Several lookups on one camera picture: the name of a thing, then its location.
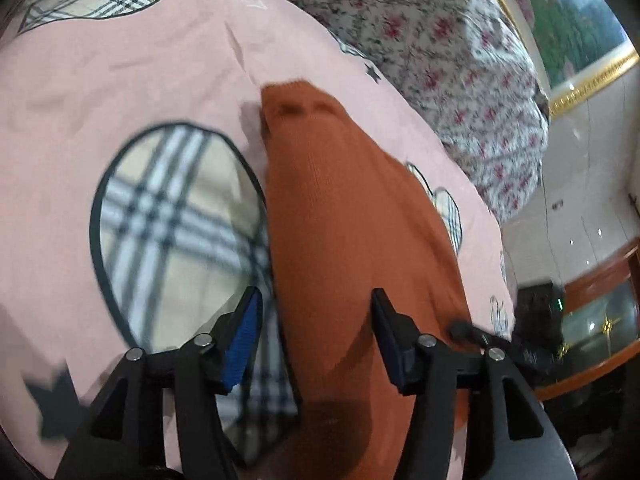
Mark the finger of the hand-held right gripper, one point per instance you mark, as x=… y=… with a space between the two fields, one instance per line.
x=470 y=334

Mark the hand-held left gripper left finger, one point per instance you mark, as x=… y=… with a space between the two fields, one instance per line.
x=245 y=341

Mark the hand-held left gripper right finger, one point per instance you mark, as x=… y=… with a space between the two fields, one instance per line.
x=397 y=355

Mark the orange knit sweater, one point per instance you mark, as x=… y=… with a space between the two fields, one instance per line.
x=350 y=235

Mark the wooden glass cabinet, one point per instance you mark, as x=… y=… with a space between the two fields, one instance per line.
x=602 y=320

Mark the gold framed painting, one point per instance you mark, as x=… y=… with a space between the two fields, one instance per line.
x=565 y=20

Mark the pink printed bed sheet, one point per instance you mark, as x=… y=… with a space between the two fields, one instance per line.
x=150 y=60

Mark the white floral quilt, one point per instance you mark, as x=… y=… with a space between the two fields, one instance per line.
x=425 y=35

